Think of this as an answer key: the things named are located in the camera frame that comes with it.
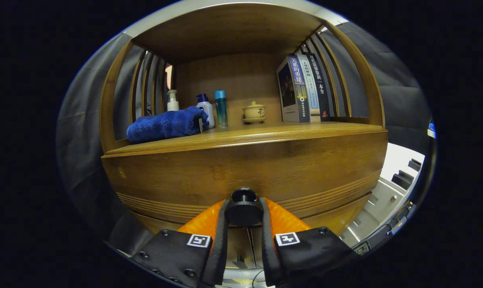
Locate wooden drawer with black knob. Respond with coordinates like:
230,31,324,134
101,130,389,228

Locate book with black spine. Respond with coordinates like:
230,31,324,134
305,53,332,121

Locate wooden cabinet countertop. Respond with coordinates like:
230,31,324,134
105,121,387,157

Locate book with pale spine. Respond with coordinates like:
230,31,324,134
297,54,321,122

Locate black electronics box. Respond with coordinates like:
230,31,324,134
353,201,417,256

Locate beige lidded tea cup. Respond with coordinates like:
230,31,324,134
242,100,267,124

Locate blue towel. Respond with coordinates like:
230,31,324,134
126,106,210,144

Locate white lotion bottle blue cap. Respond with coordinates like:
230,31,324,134
196,94,215,129

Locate teal bottle blue cap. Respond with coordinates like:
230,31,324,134
214,90,228,128

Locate wooden cabinet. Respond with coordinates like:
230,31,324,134
99,2,389,280

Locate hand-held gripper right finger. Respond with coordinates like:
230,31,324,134
259,197,360,288

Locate black backdrop cloth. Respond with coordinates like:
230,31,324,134
56,22,433,256

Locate white pump bottle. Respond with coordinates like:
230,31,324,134
167,90,180,112

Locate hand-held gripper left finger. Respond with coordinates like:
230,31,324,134
130,199,230,288

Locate book with blue spine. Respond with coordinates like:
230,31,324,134
277,55,311,123

